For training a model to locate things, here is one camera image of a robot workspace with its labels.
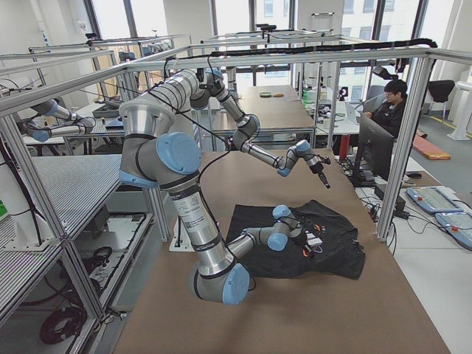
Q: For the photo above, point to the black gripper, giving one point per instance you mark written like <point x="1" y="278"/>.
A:
<point x="318" y="170"/>

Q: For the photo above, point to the black graphic t-shirt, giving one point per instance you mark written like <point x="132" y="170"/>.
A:
<point x="328" y="243"/>

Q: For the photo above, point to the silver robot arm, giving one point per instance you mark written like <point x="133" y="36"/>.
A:
<point x="156" y="155"/>
<point x="210" y="84"/>

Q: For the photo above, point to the black Huawei monitor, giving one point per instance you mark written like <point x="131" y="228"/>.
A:
<point x="374" y="153"/>

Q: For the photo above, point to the seated person in black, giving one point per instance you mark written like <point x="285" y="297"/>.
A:
<point x="389" y="113"/>

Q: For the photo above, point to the teach pendant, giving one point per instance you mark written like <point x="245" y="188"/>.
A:
<point x="458" y="225"/>
<point x="432" y="200"/>

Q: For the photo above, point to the striped metal workbench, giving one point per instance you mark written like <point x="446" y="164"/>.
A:
<point x="78" y="186"/>

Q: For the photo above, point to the aluminium frame post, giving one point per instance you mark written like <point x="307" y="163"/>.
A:
<point x="407" y="131"/>

